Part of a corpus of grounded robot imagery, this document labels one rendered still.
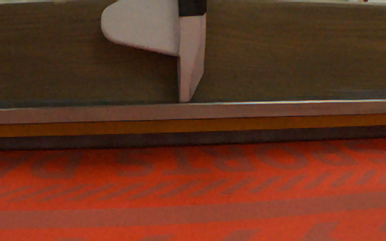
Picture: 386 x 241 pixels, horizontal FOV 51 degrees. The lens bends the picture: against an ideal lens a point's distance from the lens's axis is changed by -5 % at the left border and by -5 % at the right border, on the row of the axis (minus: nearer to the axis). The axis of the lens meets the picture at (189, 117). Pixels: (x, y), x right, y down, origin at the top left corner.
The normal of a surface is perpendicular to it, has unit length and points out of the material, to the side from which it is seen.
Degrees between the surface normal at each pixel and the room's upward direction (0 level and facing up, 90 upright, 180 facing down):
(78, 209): 0
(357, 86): 90
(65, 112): 90
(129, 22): 83
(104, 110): 90
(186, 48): 103
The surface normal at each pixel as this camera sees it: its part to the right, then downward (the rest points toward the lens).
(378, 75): 0.11, 0.23
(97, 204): 0.00, -0.97
